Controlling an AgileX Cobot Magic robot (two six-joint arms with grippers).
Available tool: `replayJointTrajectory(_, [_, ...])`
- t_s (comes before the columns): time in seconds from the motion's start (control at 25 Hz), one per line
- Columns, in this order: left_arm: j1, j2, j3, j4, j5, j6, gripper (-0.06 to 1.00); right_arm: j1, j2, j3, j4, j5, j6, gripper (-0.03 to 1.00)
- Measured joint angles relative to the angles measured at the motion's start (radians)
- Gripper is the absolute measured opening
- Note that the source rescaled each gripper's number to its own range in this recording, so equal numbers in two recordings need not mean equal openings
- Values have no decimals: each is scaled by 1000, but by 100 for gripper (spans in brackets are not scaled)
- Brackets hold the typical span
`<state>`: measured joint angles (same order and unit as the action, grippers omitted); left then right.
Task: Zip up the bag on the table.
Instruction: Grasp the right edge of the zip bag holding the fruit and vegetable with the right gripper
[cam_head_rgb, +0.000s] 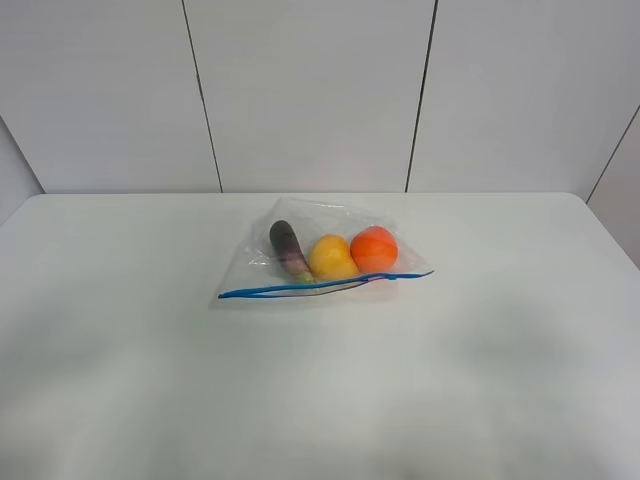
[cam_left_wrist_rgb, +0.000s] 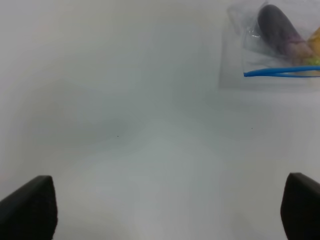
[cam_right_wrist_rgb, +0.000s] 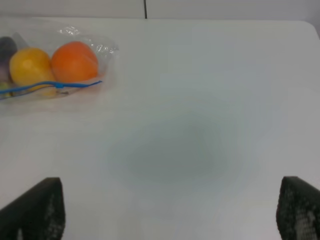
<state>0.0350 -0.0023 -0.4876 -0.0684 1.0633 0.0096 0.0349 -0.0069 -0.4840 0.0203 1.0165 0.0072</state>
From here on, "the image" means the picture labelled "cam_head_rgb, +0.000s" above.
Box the clear plastic zip bag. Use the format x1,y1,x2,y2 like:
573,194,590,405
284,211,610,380
214,198,433,301

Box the yellow toy mango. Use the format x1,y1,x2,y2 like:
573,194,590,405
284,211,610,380
308,234,360,281

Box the purple toy eggplant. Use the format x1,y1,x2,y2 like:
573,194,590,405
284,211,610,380
269,220,315,284

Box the orange toy fruit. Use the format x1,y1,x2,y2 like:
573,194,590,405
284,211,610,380
350,226,399,273

